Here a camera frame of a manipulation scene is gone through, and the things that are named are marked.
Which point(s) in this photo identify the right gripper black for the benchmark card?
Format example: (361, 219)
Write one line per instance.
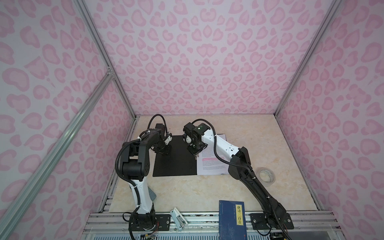
(194, 152)

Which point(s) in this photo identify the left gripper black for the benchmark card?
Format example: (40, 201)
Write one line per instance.
(167, 152)

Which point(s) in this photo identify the grey black file folder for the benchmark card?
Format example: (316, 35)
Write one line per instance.
(180, 162)

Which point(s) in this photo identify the white paper sheet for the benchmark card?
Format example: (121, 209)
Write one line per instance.
(209, 165)

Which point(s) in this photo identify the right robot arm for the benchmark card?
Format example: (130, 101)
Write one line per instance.
(204, 135)

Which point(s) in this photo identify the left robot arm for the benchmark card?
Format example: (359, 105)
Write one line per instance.
(132, 165)

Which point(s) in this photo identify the grey sponge block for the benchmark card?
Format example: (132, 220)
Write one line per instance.
(152, 194)

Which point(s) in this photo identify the clear tape roll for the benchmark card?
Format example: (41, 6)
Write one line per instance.
(265, 176)

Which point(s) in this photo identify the blue book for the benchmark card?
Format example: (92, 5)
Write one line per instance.
(232, 222)

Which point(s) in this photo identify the aluminium diagonal beam left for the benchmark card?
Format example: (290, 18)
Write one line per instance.
(25, 198)

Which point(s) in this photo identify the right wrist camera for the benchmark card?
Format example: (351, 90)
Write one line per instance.
(188, 139)

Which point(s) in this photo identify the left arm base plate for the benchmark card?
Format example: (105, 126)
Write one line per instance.
(160, 222)

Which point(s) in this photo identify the white bracket on rail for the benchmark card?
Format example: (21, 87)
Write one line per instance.
(179, 219)

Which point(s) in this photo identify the aluminium rail frame front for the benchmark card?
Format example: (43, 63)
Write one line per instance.
(308, 225)

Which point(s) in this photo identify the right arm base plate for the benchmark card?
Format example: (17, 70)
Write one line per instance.
(285, 220)

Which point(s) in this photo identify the aluminium corner post left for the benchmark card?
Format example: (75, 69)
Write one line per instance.
(90, 25)

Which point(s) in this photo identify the aluminium corner post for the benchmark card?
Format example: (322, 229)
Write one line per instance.
(90, 25)
(326, 23)

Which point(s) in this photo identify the aluminium corner post right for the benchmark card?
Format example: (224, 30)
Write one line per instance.
(326, 23)

